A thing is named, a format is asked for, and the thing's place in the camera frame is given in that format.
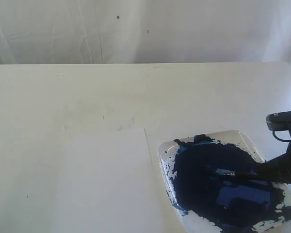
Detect black paintbrush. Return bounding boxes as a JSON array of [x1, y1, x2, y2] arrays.
[[201, 166, 260, 180]]

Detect white square paint dish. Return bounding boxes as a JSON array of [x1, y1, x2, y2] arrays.
[[158, 130, 291, 233]]

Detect white paper sheet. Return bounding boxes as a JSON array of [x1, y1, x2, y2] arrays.
[[51, 129, 165, 233]]

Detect white backdrop cloth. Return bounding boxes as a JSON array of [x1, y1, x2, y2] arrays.
[[0, 0, 291, 65]]

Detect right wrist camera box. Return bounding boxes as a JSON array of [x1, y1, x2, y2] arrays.
[[266, 111, 291, 132]]

